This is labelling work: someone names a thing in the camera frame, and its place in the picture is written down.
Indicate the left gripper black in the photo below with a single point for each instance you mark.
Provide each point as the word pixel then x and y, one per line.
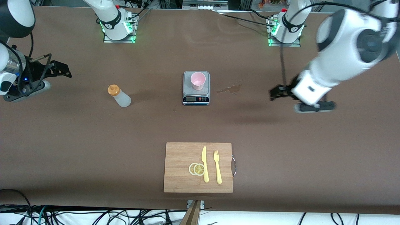
pixel 285 91

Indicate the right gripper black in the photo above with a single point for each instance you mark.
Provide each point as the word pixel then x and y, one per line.
pixel 35 70

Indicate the translucent sauce bottle orange cap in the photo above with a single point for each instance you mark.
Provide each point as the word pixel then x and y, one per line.
pixel 122 99

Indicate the pink plastic cup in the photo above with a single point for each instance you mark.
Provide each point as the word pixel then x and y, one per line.
pixel 198 81

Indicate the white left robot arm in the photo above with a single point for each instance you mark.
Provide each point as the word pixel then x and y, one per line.
pixel 350 47

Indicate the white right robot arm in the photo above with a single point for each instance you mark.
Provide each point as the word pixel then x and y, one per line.
pixel 109 18

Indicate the brown table cover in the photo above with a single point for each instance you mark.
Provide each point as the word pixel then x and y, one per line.
pixel 93 140

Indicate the silver digital kitchen scale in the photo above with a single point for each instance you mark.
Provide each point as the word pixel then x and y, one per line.
pixel 196 99

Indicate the colourful small items pile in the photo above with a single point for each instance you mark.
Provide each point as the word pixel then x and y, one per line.
pixel 268 2

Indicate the yellow plastic fork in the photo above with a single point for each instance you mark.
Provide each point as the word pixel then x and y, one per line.
pixel 218 175

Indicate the yellow plastic knife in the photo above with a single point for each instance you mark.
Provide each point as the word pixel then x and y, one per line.
pixel 205 173

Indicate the lemon slice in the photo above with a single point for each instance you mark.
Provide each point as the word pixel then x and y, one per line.
pixel 191 169
pixel 199 169

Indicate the white power strip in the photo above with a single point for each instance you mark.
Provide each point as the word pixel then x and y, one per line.
pixel 204 7

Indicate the bamboo cutting board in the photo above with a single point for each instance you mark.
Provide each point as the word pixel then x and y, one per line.
pixel 178 162

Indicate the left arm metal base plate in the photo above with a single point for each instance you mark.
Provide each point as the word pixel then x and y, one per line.
pixel 284 45

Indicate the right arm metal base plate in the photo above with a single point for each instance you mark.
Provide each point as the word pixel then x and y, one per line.
pixel 120 41

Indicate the small metal bracket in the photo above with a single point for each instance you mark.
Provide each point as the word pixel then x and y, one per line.
pixel 202 204

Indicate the wooden post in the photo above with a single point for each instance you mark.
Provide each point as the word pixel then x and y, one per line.
pixel 191 215

